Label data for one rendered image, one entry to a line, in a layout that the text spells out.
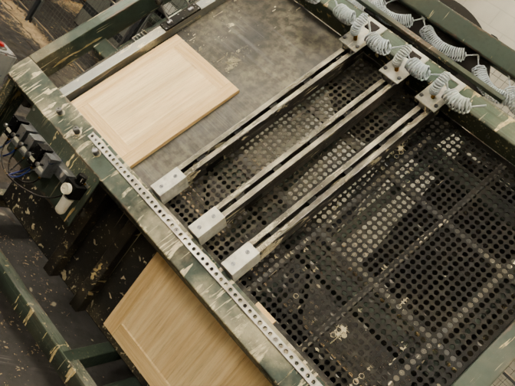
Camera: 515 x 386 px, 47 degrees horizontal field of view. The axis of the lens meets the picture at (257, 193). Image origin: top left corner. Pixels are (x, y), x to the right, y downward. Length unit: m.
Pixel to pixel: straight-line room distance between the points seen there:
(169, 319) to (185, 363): 0.18
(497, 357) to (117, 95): 1.75
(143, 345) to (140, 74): 1.14
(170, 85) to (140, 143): 0.31
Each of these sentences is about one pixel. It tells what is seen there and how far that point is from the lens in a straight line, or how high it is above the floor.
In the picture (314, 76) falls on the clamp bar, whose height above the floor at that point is 1.59.
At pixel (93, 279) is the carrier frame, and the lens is 2.63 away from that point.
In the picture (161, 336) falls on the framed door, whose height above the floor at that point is 0.43.
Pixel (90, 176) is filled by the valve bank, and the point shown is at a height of 0.79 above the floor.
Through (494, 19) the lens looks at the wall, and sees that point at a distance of 7.33.
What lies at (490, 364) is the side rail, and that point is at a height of 1.25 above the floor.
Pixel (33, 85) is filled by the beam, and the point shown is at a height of 0.85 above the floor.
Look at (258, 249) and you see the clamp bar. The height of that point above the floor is 1.03.
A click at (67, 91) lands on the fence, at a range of 2.65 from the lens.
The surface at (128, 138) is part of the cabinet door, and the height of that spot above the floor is 0.95.
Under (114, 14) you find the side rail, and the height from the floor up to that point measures 1.25.
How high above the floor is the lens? 1.70
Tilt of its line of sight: 15 degrees down
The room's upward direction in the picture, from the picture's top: 38 degrees clockwise
